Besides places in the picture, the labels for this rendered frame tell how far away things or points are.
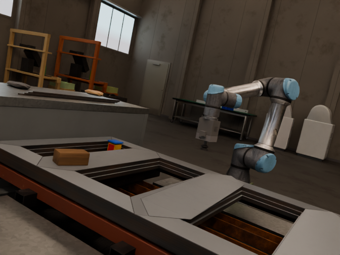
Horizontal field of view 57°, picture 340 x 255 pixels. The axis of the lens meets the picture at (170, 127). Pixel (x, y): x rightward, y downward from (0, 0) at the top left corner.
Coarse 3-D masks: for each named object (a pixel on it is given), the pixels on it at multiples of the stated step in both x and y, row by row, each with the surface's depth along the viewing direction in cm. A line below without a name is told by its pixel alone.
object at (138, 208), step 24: (72, 144) 154; (96, 144) 168; (24, 168) 113; (96, 168) 122; (120, 168) 134; (144, 168) 148; (168, 168) 156; (72, 192) 100; (240, 192) 135; (120, 216) 90; (288, 216) 126; (168, 240) 81
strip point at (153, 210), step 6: (144, 204) 95; (150, 204) 96; (150, 210) 91; (156, 210) 92; (162, 210) 93; (168, 210) 94; (150, 216) 88; (156, 216) 88; (162, 216) 89; (168, 216) 90; (174, 216) 91; (180, 216) 92
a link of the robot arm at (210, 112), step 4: (204, 108) 151; (208, 108) 148; (212, 108) 147; (204, 112) 150; (208, 112) 148; (212, 112) 148; (216, 112) 148; (208, 116) 149; (212, 116) 148; (216, 116) 148
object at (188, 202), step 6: (156, 192) 108; (162, 192) 109; (168, 192) 110; (174, 192) 112; (168, 198) 104; (174, 198) 105; (180, 198) 107; (186, 198) 108; (186, 204) 102; (192, 204) 103; (198, 204) 104; (204, 204) 106; (198, 210) 99; (204, 210) 100
